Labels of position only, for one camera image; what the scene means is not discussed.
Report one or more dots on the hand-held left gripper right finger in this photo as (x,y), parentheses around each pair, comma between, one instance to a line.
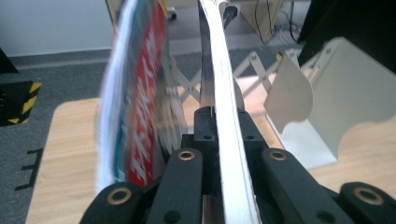
(251,140)

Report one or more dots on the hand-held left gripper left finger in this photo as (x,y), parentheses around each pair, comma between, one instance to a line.
(205,124)

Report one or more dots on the orange-cornered magazine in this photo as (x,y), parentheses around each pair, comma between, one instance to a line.
(229,140)

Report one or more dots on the red label portrait magazine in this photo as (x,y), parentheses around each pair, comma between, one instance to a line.
(146,93)

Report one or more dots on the expandable grey metal book rack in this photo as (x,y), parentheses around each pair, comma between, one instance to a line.
(342,93)

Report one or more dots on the yellow-black striped stand base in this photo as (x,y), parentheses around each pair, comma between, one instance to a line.
(12,102)
(279,56)

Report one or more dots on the black curtain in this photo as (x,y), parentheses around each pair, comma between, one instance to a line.
(358,18)

